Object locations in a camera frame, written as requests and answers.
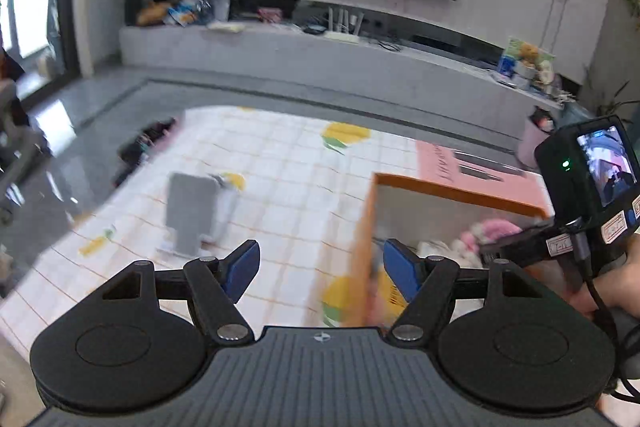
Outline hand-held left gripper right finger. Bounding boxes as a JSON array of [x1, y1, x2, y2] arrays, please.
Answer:
[[383, 237, 549, 342]]

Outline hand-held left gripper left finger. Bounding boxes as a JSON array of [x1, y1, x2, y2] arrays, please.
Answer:
[[97, 239, 262, 344]]

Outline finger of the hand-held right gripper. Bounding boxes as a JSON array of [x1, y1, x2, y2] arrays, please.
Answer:
[[479, 223, 555, 264]]

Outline yellow packet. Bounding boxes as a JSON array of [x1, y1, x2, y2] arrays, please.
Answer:
[[372, 269, 408, 310]]

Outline white round cloth mitt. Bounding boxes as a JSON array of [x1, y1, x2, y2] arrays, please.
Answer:
[[417, 239, 483, 270]]

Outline orange cardboard box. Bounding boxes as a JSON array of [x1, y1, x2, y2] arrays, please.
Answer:
[[349, 172, 557, 330]]

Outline person's right hand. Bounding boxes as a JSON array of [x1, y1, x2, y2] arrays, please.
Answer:
[[569, 234, 640, 319]]

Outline pink bin with black bag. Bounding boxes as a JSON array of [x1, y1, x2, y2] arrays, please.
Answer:
[[516, 106, 553, 168]]

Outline grey trash can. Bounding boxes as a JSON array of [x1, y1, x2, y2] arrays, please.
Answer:
[[560, 99, 598, 132]]

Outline white phone stand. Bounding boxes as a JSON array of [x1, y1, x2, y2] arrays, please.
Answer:
[[156, 172, 217, 258]]

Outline lemon printed mat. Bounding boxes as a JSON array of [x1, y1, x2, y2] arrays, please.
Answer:
[[0, 106, 551, 358]]

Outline tall leafy potted plant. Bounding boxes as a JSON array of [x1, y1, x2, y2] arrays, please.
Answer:
[[582, 67, 640, 118]]

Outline black slippers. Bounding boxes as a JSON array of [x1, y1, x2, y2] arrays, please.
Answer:
[[116, 118, 177, 164]]

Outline hanging vine plant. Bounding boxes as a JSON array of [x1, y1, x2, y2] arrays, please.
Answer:
[[620, 0, 640, 30]]

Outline white marble tv console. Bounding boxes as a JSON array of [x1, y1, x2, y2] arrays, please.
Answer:
[[118, 21, 566, 142]]

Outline white router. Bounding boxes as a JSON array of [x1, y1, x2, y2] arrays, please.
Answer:
[[325, 6, 362, 44]]

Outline grey chair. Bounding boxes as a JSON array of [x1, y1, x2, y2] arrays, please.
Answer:
[[0, 47, 51, 223]]

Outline blue white snack bag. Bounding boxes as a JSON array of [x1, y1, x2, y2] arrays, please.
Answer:
[[165, 2, 198, 26]]

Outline brown snack bag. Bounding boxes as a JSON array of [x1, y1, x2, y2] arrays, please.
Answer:
[[136, 2, 168, 26]]

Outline black cable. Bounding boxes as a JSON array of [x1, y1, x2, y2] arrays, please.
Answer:
[[570, 217, 640, 405]]

